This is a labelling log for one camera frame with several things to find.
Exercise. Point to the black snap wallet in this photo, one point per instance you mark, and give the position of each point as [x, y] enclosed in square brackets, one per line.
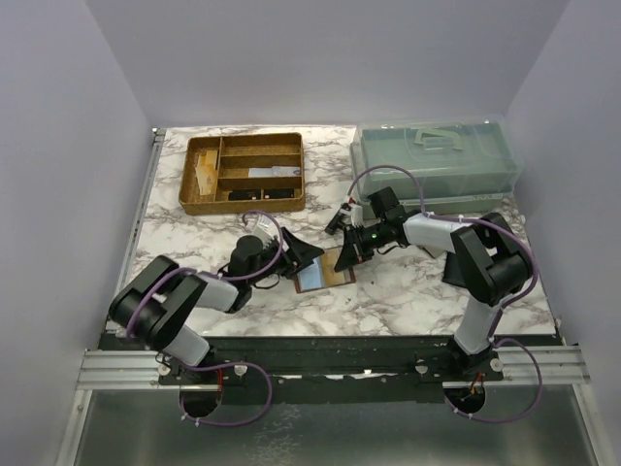
[451, 272]

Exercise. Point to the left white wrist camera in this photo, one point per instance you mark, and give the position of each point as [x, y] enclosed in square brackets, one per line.
[265, 230]

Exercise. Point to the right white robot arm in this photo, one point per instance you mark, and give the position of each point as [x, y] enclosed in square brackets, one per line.
[483, 256]

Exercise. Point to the white card in tray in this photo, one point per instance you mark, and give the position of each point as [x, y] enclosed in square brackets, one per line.
[275, 172]

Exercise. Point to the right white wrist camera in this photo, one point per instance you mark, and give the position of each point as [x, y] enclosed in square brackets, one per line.
[352, 213]

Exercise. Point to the black T-shaped pipe fitting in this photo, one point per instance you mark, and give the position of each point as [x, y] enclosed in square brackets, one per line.
[335, 224]

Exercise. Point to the gold card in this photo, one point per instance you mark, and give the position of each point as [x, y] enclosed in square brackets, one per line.
[206, 172]

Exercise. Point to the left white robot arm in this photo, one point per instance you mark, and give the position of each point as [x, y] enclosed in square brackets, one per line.
[154, 307]

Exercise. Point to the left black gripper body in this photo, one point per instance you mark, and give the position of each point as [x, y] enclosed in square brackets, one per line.
[284, 266]

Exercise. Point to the black item in tray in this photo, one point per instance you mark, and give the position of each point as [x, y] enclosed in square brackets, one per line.
[260, 194]

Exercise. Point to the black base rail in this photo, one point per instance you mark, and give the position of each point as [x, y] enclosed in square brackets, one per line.
[300, 370]

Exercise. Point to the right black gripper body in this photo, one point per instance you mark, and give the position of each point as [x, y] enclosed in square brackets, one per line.
[369, 239]

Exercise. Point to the blue credit card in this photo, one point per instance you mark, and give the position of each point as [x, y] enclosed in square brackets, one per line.
[311, 277]

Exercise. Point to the brown leather card holder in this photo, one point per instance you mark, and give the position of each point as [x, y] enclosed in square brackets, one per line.
[332, 278]

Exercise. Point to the grey card wallet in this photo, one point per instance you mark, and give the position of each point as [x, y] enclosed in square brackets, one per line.
[433, 251]

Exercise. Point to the brown cork organizer tray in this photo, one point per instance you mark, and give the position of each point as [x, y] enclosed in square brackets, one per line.
[236, 154]

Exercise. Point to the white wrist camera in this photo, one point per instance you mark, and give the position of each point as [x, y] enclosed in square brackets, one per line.
[352, 213]
[265, 230]

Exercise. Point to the clear lidded plastic box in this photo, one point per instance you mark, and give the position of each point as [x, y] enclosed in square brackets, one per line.
[464, 165]

